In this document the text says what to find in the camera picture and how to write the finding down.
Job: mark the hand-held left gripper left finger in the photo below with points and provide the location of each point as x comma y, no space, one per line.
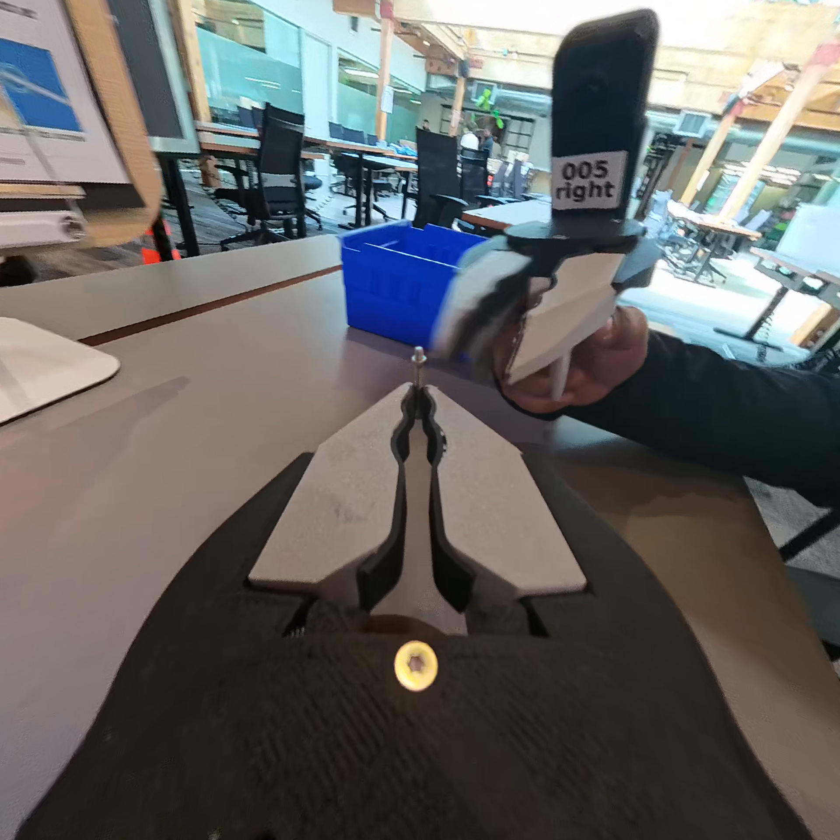
328,512

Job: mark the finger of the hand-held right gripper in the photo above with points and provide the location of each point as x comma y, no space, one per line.
469,295
564,315

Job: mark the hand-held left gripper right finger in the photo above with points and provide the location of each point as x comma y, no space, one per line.
505,518

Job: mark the blue plastic bin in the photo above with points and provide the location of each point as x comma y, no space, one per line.
394,295

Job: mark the small metal screw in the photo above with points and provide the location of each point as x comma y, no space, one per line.
418,379

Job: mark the person's right forearm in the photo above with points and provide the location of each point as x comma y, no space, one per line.
735,407

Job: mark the grey desk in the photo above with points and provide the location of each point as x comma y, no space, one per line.
197,407

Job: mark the person's right hand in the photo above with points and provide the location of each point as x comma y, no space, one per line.
623,341

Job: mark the green hanging decoration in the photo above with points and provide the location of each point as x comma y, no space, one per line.
489,105

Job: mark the black office chair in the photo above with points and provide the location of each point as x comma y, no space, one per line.
474,174
279,164
436,170

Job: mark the white height-adjustable table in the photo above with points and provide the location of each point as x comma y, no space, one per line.
787,261

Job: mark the long wooden office table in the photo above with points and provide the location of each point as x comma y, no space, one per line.
223,138

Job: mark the orange traffic cone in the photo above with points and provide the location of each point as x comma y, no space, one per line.
159,248

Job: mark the white document stand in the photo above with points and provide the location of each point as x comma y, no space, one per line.
46,367

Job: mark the grey partition panel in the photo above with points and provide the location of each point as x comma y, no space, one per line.
151,65

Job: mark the printed instruction sheet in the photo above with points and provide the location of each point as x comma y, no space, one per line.
39,85

